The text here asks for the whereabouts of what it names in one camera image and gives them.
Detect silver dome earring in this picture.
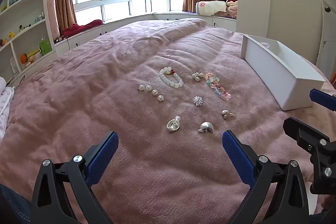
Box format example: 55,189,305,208
198,121,215,134

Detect pearl strand earring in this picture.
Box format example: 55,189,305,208
138,85,165,103

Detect white door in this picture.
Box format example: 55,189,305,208
315,0,336,79

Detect pink standing heater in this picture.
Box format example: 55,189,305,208
46,0,62,42

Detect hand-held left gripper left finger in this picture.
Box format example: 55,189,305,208
31,131,119,224

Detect pile of plush toys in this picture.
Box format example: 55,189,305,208
225,0,238,20

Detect silver teardrop pearl earring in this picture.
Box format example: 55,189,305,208
166,115,182,133

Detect small silver earring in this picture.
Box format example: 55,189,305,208
221,109,236,121

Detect red cushion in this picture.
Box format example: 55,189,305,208
62,20,103,37

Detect white knitted blanket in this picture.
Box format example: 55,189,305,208
0,76,14,142

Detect green box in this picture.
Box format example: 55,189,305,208
39,39,51,56

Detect pink plush blanket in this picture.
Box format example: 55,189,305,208
0,18,336,224

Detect white bead bracelet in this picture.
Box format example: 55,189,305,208
159,67,184,88

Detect silver starburst brooch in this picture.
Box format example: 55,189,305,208
192,95,208,107

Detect white plush pillow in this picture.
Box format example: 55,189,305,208
195,0,228,16

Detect white window bench cabinets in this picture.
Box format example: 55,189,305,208
54,12,237,57

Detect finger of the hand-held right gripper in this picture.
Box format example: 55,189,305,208
309,88,336,112
283,116,336,195

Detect colourful glass bead bracelet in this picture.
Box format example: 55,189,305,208
205,71,232,101

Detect orange toy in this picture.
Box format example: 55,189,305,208
20,49,43,67

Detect white bookshelf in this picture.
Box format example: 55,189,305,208
0,0,57,84

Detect white rectangular storage box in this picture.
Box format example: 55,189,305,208
240,34,326,111

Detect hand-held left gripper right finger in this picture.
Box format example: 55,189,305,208
222,130,310,224

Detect person's jeans leg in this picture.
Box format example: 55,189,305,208
0,183,32,224

